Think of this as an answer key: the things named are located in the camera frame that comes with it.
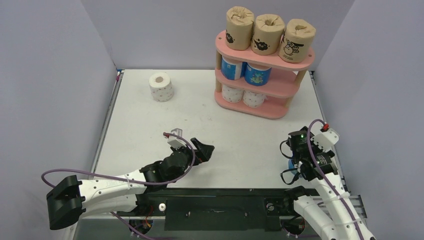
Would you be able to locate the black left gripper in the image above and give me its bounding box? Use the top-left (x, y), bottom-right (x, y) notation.
top-left (171, 138), bottom-right (214, 169)

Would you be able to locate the blue roll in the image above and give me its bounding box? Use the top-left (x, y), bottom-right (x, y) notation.
top-left (287, 159), bottom-right (298, 175)
top-left (220, 56), bottom-right (247, 80)
top-left (244, 62), bottom-right (272, 86)

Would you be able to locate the white floral roll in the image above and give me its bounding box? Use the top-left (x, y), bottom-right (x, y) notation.
top-left (242, 90), bottom-right (267, 108)
top-left (148, 72), bottom-right (174, 102)
top-left (221, 85), bottom-right (244, 103)

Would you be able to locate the brown paper roll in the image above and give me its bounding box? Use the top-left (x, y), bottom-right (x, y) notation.
top-left (251, 14), bottom-right (286, 56)

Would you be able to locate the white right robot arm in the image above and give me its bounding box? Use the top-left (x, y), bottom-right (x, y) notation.
top-left (282, 124), bottom-right (376, 240)

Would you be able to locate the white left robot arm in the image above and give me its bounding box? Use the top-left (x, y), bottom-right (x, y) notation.
top-left (46, 132), bottom-right (215, 230)

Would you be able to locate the pink three-tier wooden shelf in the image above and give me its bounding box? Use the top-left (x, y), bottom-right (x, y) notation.
top-left (214, 30), bottom-right (315, 120)

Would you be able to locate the brown wrapped roll on shelf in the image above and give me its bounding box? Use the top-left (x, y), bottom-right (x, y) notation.
top-left (225, 6), bottom-right (255, 51)

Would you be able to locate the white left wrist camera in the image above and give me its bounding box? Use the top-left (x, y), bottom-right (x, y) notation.
top-left (164, 128), bottom-right (187, 150)

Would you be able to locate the aluminium frame rail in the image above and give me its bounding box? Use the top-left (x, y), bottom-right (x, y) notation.
top-left (64, 195), bottom-right (369, 240)

